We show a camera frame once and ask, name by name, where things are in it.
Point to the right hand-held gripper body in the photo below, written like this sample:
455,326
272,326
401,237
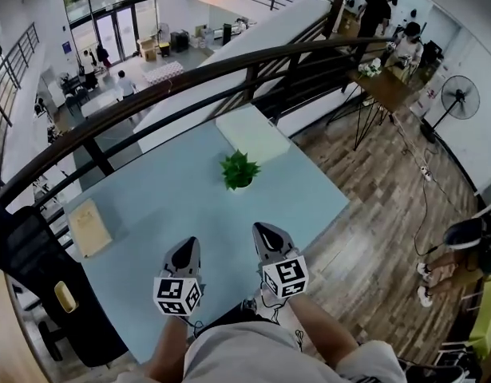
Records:
287,275

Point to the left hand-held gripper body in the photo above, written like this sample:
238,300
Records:
175,293

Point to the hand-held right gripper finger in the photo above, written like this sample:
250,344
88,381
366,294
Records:
279,242
262,245

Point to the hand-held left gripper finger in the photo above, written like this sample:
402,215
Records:
194,259
171,261

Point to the green plant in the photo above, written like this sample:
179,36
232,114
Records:
239,172

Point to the person's left forearm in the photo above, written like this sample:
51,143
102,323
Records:
165,349

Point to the person's right forearm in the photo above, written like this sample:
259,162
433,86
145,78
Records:
325,329

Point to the person's shoe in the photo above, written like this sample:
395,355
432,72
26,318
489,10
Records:
249,305

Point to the person's black trousers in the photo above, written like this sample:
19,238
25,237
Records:
221,321

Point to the beige book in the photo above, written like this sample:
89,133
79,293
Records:
89,227

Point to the person's grey shirt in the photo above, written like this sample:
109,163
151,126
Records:
249,357

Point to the yellow plastic tray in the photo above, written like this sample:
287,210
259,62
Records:
65,297

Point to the white flat box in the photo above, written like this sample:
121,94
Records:
253,134

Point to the black office chair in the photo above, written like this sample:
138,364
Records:
37,261

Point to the slim white power strip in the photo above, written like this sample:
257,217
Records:
426,173

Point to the light blue table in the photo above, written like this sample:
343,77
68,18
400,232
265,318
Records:
189,82

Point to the dark wooden stand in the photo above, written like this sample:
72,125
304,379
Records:
382,90

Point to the white flowers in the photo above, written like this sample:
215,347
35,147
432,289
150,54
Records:
371,68

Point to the lime green seat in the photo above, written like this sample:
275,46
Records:
486,321

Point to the black standing fan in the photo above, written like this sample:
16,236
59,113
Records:
460,96

